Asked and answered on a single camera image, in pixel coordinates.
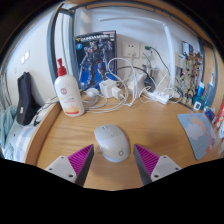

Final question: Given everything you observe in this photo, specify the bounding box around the black bag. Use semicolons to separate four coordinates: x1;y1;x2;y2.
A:
16;71;41;127

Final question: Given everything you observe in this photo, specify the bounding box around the colourful printed box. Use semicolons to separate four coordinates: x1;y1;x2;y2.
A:
181;40;204;84

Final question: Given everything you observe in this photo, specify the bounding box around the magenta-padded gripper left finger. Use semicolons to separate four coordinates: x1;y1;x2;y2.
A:
44;143;95;188

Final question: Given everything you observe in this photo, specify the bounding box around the white desk lamp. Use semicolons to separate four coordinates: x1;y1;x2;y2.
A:
98;15;177;93

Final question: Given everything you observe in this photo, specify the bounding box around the small blue white-capped bottle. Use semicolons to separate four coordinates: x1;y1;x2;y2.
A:
196;81;205;99

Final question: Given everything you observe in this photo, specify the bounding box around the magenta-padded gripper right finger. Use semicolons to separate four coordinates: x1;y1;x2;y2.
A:
132;143;183;187

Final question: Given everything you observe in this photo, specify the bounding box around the grey computer mouse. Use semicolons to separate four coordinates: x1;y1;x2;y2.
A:
93;124;132;164

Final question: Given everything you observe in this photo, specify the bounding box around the blue spray bottle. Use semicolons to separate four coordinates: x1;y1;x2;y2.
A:
203;73;216;108

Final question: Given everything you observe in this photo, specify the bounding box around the teal blanket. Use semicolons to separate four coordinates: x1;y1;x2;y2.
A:
0;105;18;158

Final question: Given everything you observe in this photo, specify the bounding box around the blue robot model kit box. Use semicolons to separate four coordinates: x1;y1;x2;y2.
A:
73;30;118;91

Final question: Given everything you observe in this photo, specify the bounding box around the white wall socket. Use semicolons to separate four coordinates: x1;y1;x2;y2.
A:
122;41;140;58
139;43;156;61

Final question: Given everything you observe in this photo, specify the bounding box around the blue cloud print mouse pad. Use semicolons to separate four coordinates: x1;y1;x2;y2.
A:
176;112;218;161

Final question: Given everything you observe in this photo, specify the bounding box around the small white desk clock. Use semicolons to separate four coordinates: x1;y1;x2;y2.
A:
193;100;203;111

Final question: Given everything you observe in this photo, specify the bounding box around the white red-pump lotion bottle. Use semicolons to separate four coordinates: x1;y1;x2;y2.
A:
53;58;86;118

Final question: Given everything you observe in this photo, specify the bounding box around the glass jar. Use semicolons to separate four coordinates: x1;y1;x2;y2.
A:
144;66;159;81

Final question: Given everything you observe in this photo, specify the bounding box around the blue snack packet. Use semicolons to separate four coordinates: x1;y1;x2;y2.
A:
203;106;217;122

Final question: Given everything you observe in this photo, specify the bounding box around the white charger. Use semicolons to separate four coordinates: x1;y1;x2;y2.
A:
99;79;117;98

